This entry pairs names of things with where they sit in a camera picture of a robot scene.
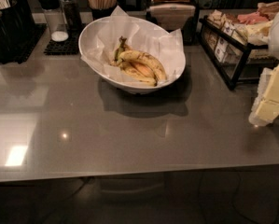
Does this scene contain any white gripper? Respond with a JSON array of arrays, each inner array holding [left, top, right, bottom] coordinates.
[[248, 12, 279, 126]]

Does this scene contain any yellow spotted banana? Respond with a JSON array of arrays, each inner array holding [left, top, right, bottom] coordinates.
[[119, 50, 167, 80]]

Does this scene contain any white paper bowl liner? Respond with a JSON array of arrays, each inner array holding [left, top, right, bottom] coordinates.
[[80, 6, 186, 87]]

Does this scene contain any lower yellow banana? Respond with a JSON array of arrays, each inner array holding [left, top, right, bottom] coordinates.
[[119, 62, 157, 87]]

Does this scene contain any middle orange-yellow banana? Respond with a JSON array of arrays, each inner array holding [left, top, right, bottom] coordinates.
[[131, 62, 155, 77]]

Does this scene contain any white oval bowl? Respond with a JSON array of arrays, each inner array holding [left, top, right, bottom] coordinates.
[[77, 15, 187, 95]]

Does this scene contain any napkin dispenser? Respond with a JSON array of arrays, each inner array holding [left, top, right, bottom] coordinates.
[[146, 2, 200, 45]]

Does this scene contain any dark glass shaker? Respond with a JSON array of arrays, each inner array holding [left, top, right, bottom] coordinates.
[[60, 0, 83, 32]]

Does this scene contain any large black rubber mat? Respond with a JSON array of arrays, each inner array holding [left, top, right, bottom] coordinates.
[[0, 23, 47, 64]]

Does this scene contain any glass sugar shaker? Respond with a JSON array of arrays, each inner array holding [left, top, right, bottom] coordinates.
[[38, 0, 69, 42]]

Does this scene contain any black condiment caddy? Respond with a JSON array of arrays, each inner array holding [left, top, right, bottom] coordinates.
[[0, 0, 35, 61]]

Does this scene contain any black wire tea rack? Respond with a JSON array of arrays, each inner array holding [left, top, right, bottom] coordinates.
[[199, 2, 279, 90]]

